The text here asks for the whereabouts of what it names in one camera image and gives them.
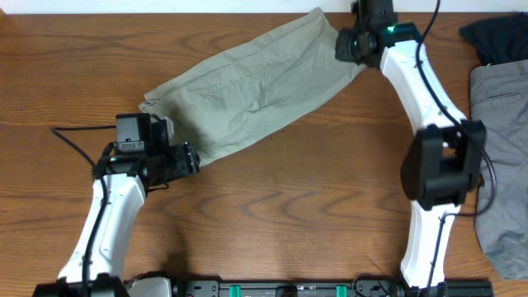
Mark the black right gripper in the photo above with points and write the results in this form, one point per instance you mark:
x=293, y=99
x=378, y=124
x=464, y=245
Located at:
x=341, y=51

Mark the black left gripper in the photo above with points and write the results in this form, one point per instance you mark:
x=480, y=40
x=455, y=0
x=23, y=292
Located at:
x=186, y=157

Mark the light green shorts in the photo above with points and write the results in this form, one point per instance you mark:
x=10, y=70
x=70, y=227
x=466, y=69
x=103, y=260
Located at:
x=233, y=99

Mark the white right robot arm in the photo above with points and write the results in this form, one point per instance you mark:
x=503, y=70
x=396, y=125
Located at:
x=443, y=161

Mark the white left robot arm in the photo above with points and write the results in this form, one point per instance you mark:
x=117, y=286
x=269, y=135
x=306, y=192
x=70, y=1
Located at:
x=141, y=160

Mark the black garment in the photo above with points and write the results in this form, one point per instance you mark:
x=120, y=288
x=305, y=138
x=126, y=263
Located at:
x=498, y=40

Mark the grey folded trousers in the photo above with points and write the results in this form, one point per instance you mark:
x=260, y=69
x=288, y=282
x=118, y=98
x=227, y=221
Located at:
x=498, y=95

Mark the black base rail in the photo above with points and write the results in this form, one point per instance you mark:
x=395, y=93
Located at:
x=288, y=288

